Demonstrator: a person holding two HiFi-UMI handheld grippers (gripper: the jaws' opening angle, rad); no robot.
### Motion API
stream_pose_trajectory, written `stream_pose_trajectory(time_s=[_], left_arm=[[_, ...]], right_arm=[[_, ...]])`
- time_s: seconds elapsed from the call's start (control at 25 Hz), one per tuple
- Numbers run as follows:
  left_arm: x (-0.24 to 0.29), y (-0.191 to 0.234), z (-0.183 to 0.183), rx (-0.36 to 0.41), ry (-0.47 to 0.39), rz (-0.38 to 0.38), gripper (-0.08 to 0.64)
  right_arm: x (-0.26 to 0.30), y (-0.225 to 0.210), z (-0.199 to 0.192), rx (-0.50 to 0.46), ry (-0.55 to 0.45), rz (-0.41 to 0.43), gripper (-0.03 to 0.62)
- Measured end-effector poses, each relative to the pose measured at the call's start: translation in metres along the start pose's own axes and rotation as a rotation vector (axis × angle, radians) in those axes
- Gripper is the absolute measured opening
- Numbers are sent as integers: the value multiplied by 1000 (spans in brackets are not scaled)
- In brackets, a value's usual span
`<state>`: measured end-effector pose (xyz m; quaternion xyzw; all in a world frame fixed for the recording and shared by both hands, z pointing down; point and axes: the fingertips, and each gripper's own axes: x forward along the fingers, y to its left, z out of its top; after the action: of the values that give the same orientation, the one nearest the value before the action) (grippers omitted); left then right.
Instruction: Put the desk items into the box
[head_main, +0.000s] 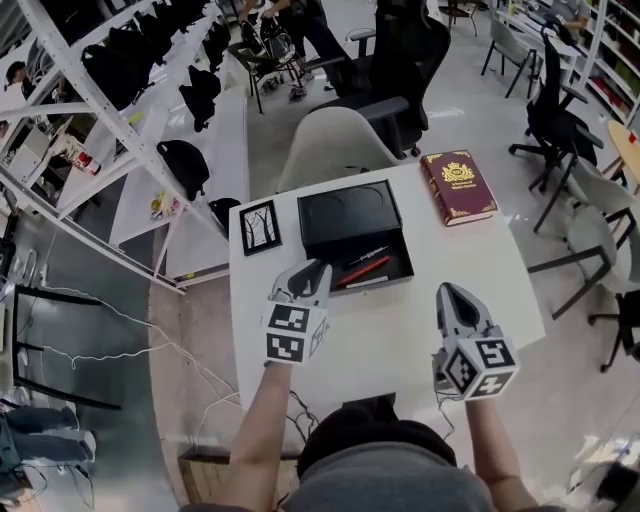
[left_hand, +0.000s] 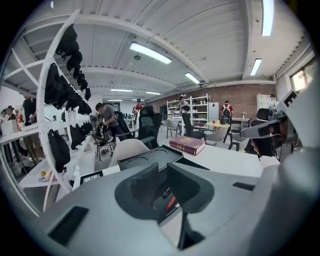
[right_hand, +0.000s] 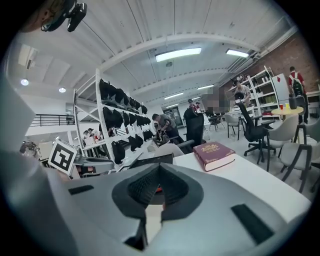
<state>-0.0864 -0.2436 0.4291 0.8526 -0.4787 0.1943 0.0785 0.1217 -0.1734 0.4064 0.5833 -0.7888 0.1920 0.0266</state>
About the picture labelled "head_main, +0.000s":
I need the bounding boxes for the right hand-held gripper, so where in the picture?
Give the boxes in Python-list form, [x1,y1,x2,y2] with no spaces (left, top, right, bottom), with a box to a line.
[431,282,520,403]

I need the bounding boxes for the person's right forearm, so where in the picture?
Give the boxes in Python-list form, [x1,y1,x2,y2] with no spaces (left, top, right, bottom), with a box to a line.
[464,398,542,512]

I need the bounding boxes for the black high-back office chair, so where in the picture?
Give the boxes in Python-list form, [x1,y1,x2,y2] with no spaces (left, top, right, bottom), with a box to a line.
[309,0,454,161]

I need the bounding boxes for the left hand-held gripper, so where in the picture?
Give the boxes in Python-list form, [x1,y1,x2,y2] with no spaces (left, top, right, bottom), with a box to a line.
[258,259,335,368]

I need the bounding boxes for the red pen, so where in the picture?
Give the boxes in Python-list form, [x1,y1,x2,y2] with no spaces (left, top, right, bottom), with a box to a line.
[335,256,391,289]

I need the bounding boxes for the black metal frame stand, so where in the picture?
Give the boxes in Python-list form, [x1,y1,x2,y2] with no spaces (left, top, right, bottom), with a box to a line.
[12,284,124,411]

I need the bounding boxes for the person's grey shirt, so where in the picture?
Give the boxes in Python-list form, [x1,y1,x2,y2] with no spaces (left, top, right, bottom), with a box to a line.
[179,439,566,512]

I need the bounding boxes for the dark red hardcover book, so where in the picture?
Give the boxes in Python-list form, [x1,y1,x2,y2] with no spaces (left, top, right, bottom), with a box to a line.
[419,148,499,228]

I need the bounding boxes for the black pen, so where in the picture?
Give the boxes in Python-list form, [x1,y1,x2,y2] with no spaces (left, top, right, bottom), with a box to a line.
[348,244,391,267]

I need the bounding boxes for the wooden pallet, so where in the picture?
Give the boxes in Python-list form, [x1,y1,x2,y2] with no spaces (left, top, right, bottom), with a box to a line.
[178,447,301,506]

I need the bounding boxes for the black picture frame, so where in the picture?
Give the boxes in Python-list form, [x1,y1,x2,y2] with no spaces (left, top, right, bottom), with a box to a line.
[238,199,283,258]

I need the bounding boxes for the white metal shelving rack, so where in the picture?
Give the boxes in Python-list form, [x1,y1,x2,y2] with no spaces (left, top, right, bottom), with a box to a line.
[0,0,251,296]

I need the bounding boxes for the person's left forearm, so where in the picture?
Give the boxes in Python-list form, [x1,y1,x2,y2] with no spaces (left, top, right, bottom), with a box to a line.
[222,362,297,509]

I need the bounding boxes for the round wooden table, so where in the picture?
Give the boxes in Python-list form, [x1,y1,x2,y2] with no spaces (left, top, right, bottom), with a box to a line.
[607,119,640,187]

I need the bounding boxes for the row of black bags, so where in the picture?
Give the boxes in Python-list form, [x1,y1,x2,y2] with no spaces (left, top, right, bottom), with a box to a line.
[79,0,242,226]

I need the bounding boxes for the person's black trousers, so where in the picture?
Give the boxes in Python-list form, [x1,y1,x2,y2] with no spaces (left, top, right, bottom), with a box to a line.
[295,392,459,476]

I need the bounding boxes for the small black chair with cables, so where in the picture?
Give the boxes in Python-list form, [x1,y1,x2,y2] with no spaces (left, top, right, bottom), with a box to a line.
[227,37,307,115]

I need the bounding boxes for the white cable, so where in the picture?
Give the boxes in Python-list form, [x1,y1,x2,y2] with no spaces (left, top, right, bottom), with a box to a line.
[29,284,246,441]

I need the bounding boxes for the grey chair with thin legs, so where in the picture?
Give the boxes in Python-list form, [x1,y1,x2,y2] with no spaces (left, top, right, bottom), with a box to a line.
[482,17,545,99]

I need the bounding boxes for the black mesh office chair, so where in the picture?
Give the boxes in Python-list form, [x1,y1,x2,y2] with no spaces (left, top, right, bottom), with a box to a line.
[508,29,606,194]

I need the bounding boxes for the beige shell chair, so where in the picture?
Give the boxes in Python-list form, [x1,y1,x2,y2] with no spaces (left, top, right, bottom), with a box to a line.
[276,106,402,194]

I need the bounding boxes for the black box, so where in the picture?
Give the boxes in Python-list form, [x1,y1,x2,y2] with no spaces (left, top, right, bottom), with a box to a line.
[296,179,416,299]

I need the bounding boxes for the colourful flat packet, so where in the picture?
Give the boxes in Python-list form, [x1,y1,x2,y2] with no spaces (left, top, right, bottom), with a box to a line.
[149,192,182,222]

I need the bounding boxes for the red and white package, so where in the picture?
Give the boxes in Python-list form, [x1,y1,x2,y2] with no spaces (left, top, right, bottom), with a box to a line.
[77,151,105,177]

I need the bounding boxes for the grey chair with black legs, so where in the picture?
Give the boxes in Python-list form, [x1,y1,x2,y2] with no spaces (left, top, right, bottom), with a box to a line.
[527,159,640,321]

